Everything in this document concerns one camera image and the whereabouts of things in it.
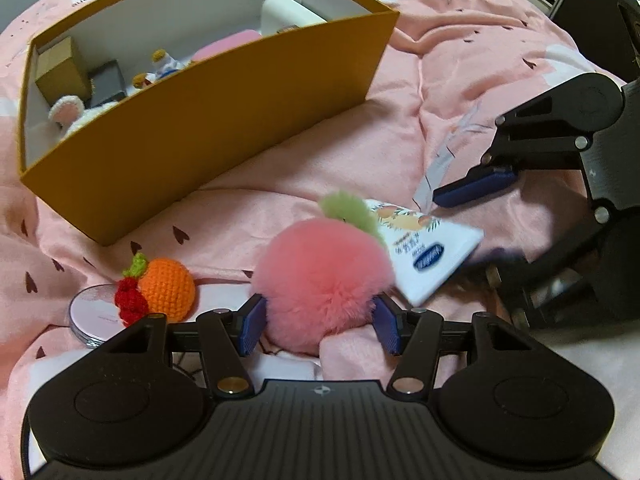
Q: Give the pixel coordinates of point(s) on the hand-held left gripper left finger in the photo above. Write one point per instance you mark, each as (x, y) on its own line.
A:
(252, 325)

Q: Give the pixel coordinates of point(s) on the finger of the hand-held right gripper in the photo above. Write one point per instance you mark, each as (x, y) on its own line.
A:
(555, 280)
(475, 187)

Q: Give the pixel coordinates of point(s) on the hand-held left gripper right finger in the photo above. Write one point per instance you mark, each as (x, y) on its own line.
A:
(386, 325)

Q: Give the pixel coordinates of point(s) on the pink fluffy peach plush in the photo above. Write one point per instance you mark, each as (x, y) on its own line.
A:
(320, 280)

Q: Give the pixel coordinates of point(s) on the white wet wipes packet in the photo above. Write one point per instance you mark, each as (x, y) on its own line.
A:
(425, 255)

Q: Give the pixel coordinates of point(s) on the orange cardboard box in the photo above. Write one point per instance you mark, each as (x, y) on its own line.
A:
(225, 120)

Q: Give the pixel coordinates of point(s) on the pink box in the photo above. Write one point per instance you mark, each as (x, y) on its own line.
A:
(225, 45)

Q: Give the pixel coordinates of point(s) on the dark patterned box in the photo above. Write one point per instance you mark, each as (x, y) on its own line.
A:
(107, 82)

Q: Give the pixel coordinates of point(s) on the crocheted white bunny toy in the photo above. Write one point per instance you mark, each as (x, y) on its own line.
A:
(67, 110)

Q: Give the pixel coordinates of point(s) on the crocheted orange fruit with cherries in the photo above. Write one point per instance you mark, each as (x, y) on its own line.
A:
(167, 285)

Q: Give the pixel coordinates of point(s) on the pink printed bedsheet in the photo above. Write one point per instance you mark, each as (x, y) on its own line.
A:
(400, 125)

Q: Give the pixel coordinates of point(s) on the dark furniture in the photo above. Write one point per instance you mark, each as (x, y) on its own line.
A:
(585, 10)

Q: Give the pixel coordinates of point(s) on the round silver compact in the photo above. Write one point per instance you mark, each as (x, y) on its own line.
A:
(90, 310)

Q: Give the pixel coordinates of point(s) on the white rounded box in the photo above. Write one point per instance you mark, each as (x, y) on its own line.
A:
(285, 12)

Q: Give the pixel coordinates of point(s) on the small brown carton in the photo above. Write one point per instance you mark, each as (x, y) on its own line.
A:
(60, 70)

